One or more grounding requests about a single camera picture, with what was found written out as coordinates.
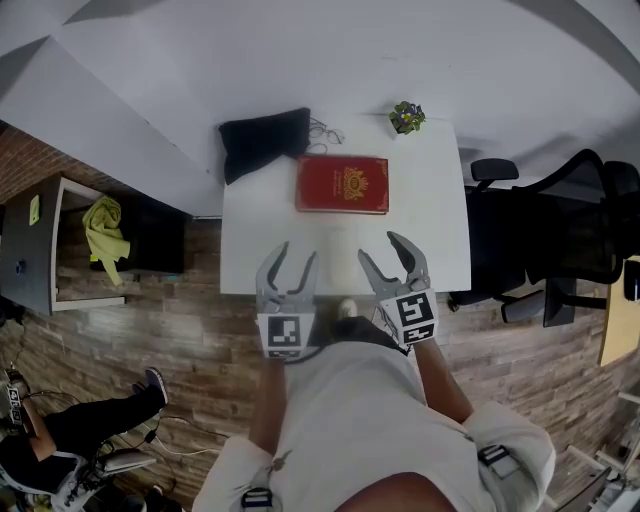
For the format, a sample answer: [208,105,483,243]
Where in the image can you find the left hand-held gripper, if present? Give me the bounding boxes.
[255,240,320,361]

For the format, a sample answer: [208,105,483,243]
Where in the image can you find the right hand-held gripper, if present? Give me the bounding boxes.
[356,230,441,352]

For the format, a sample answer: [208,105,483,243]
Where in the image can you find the person's right forearm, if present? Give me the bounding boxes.
[413,341,476,427]

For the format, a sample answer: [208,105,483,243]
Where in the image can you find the person's left forearm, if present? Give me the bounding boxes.
[247,356,289,459]

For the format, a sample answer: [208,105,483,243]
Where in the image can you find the person's black trousers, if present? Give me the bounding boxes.
[322,315,409,354]

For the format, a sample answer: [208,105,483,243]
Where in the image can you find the red hardcover book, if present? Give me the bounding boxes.
[294,154,391,217]

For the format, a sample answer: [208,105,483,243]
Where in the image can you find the black storage box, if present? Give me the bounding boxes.
[121,194,194,276]

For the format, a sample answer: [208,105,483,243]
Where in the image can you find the black fabric pouch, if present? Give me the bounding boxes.
[217,106,313,187]

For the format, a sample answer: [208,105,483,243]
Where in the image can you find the thin-rimmed eyeglasses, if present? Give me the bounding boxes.
[306,116,347,154]

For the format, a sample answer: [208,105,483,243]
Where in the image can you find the person's white shirt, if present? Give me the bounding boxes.
[191,339,558,512]

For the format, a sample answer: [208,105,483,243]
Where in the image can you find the small potted flower plant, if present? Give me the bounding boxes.
[388,100,428,140]

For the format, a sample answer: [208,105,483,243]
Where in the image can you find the black office chair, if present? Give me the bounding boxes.
[446,148,640,329]

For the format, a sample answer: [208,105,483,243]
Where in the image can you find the yellow-green cloth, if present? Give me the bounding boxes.
[81,195,133,287]

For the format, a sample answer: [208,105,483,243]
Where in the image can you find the yellow wooden desk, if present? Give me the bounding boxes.
[598,254,640,368]

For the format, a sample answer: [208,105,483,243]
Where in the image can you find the grey swivel chair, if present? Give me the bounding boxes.
[0,446,159,512]

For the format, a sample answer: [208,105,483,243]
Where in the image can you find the grey side cabinet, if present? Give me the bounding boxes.
[0,174,127,317]

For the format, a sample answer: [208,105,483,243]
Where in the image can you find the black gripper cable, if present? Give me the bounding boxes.
[283,344,327,366]

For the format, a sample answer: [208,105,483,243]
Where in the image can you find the grey strap with black buckle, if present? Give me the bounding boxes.
[240,486,274,512]
[476,443,522,480]

